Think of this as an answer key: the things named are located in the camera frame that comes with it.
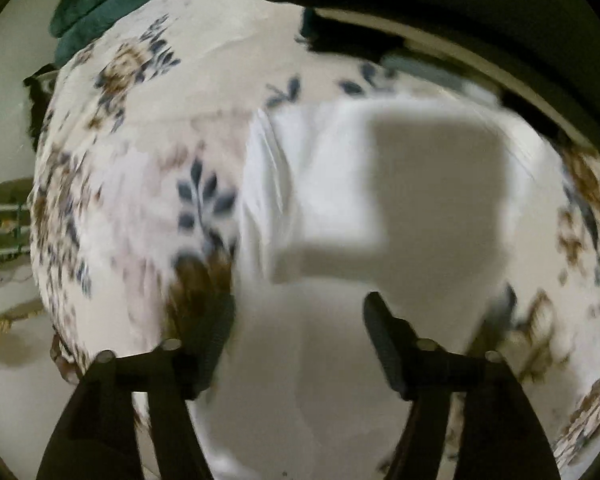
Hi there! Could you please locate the floral printed bedsheet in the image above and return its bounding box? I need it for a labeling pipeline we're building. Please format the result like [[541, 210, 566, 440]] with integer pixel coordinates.
[[28, 0, 600, 468]]

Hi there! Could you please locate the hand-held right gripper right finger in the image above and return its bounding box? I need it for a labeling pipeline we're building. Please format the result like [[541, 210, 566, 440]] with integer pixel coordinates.
[[363, 291, 562, 480]]

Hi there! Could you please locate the white garment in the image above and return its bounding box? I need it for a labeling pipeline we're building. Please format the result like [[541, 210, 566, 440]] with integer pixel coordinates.
[[187, 94, 563, 480]]

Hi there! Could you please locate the green wire rack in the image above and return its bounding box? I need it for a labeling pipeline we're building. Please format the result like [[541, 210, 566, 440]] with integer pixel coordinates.
[[0, 180, 35, 281]]

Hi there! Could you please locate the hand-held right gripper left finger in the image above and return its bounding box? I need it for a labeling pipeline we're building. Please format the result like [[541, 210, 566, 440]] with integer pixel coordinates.
[[36, 294, 237, 480]]

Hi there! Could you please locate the dark headboard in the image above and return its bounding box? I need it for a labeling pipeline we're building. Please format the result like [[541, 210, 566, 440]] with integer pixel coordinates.
[[258, 0, 600, 156]]

